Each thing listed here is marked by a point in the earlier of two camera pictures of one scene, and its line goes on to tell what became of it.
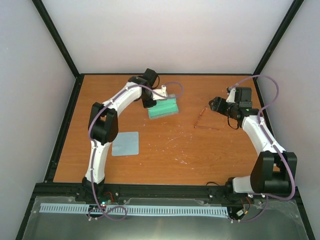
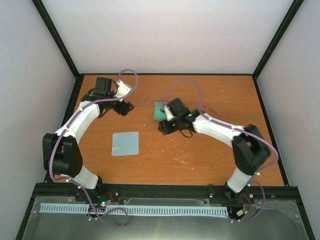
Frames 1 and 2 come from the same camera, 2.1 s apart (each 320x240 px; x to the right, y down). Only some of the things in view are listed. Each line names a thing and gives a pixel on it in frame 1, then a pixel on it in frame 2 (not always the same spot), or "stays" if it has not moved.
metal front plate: (280, 219) stays
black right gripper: (217, 105) → (165, 129)
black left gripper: (146, 105) → (124, 109)
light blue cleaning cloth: (125, 143) stays
